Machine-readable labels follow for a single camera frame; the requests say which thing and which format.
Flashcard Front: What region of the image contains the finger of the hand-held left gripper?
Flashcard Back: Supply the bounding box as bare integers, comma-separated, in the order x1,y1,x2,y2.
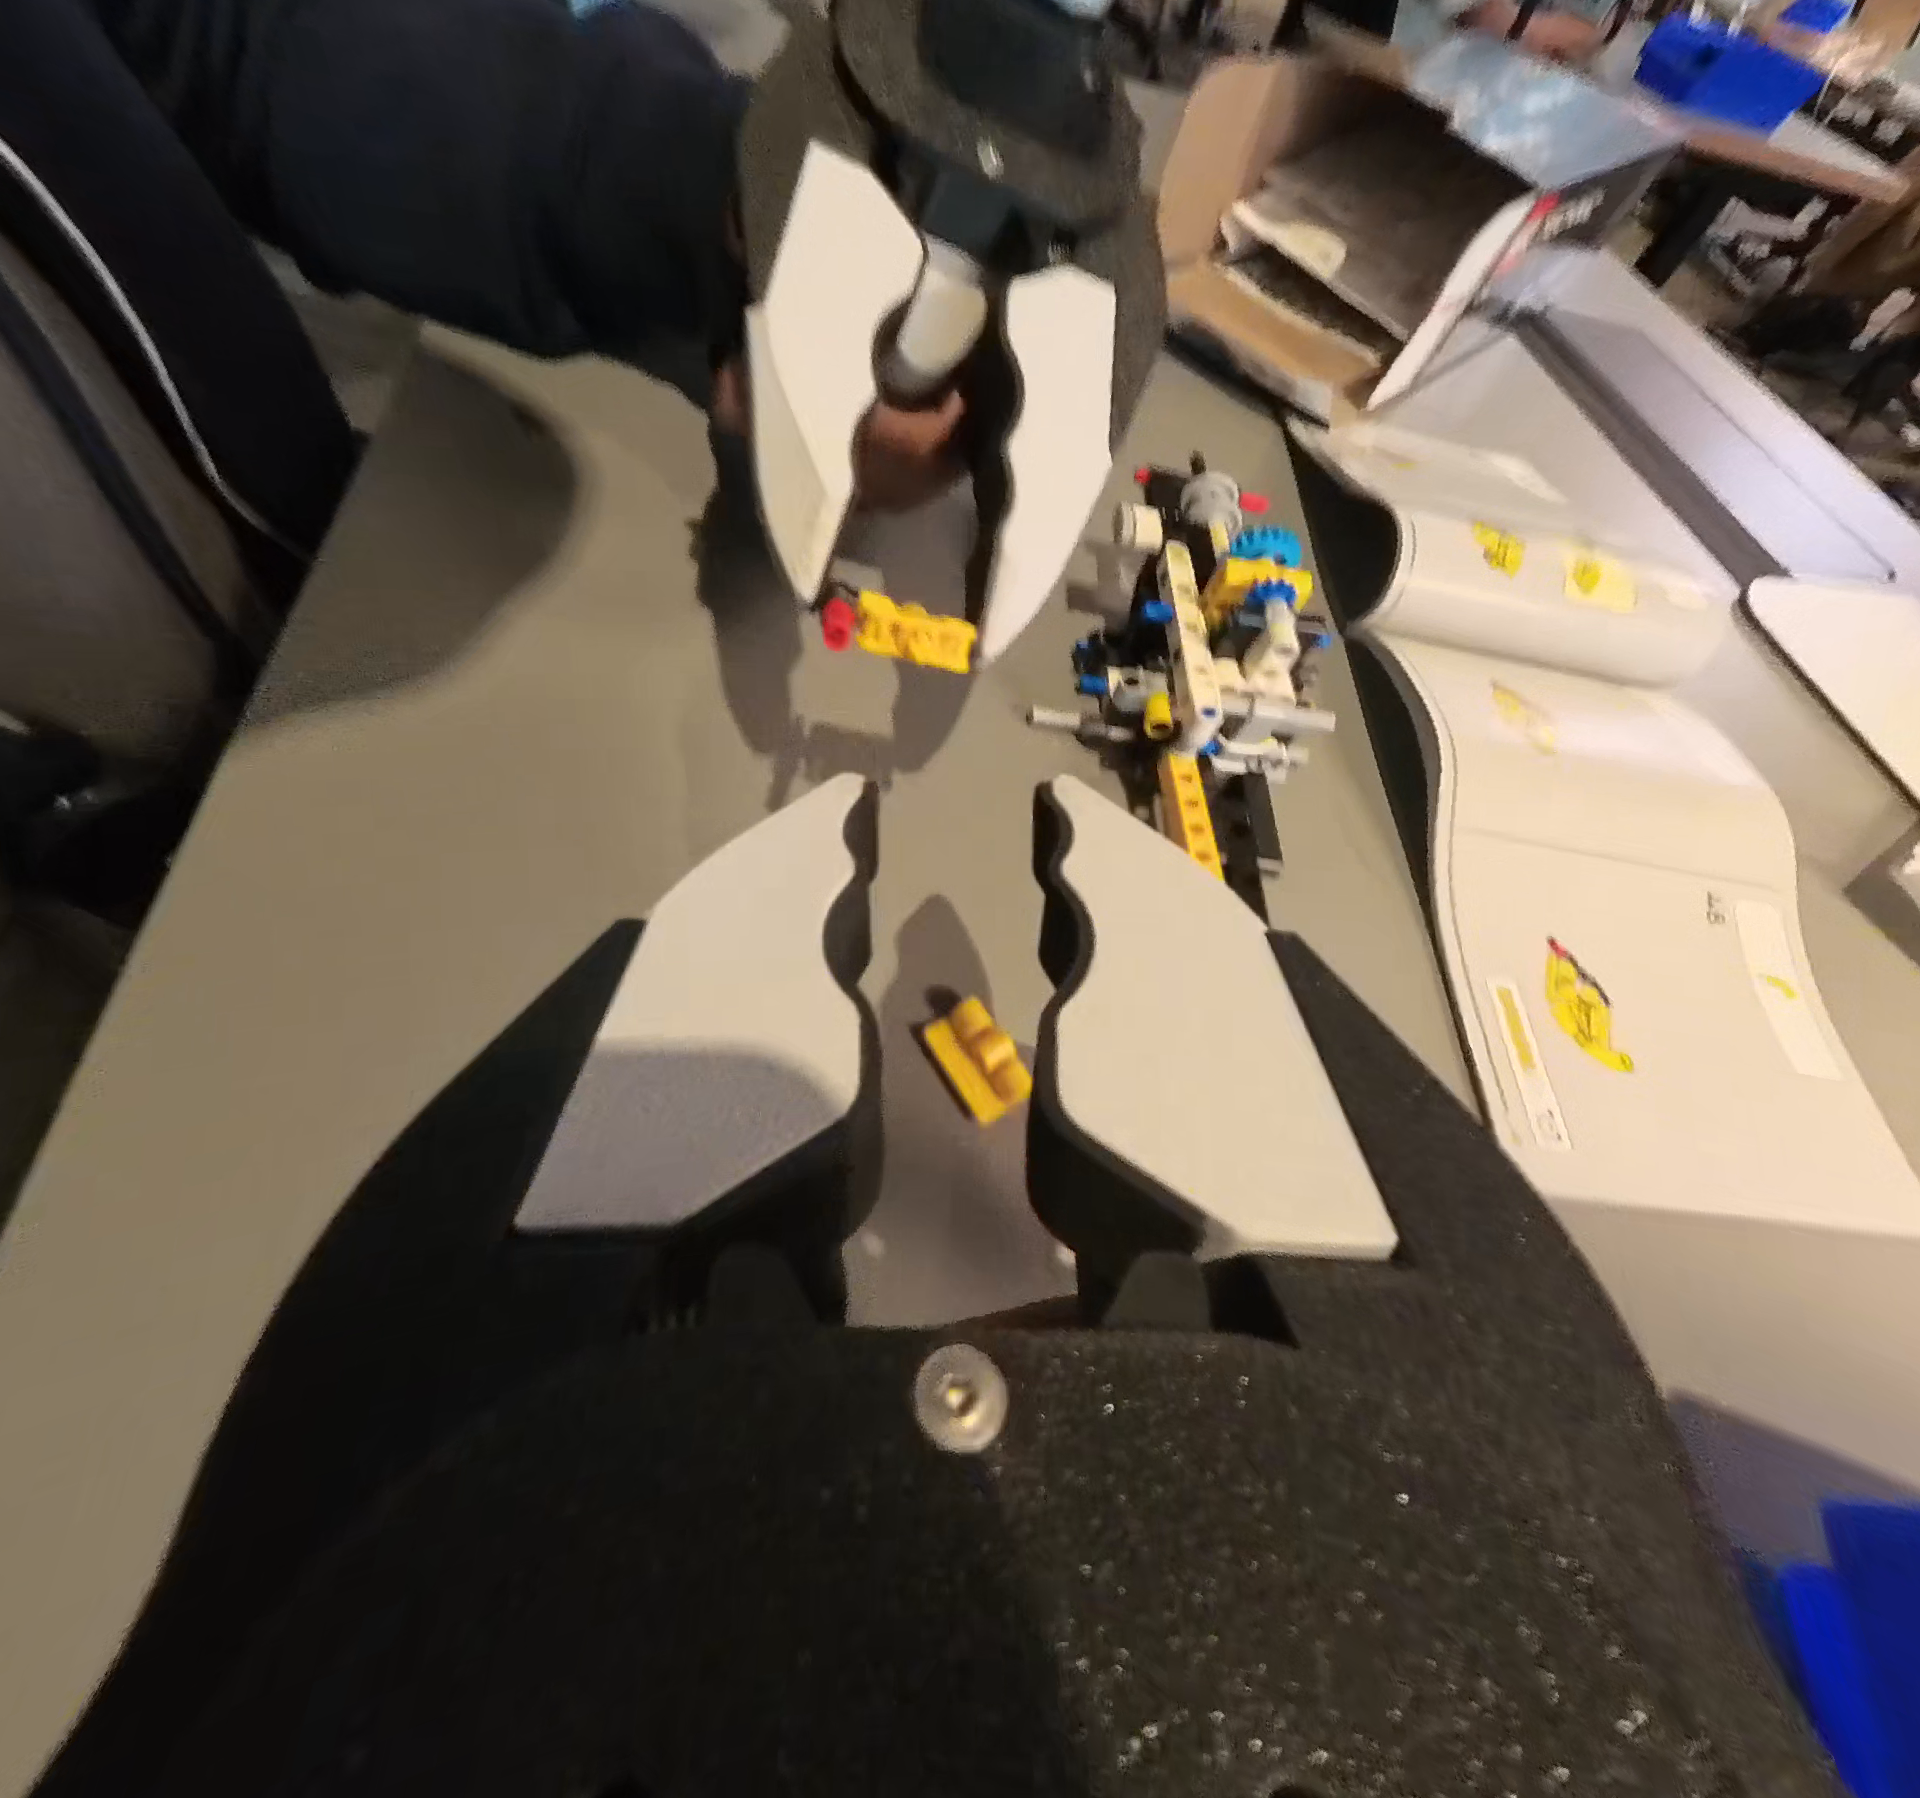
742,141,927,607
972,272,1121,665

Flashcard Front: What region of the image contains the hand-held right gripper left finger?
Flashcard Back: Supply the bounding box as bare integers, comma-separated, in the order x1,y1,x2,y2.
514,775,882,1240

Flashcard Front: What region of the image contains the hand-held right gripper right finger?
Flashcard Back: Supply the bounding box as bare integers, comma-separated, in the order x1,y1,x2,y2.
1033,772,1404,1265

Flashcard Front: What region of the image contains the small yellow lego brick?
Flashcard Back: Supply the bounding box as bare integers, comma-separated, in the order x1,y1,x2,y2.
919,991,1034,1127

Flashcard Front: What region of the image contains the yellow lego connector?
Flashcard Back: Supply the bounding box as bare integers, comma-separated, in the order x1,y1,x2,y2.
852,592,981,676

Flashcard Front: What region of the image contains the lego technic vehicle model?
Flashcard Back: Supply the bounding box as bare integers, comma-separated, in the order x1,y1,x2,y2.
1028,452,1341,916

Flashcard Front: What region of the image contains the lego instruction booklet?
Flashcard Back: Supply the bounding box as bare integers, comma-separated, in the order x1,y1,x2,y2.
1291,417,1920,1246

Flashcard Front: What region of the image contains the blue plastic parts bin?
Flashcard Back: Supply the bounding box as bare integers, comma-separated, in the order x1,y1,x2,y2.
1739,1499,1920,1798

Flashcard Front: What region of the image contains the person's left forearm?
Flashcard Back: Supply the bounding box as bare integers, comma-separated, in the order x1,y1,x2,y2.
0,0,752,375

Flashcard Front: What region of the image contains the lego set cardboard box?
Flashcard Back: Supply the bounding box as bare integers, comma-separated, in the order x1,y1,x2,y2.
1157,28,1686,417

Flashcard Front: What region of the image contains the person's left hand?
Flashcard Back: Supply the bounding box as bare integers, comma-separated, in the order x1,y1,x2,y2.
852,387,969,513

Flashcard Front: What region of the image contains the translucent printed plastic bag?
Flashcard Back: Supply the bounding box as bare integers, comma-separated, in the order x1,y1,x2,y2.
1221,140,1532,345

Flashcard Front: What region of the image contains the white desk lamp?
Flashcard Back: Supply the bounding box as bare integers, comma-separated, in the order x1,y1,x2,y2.
1739,574,1920,839

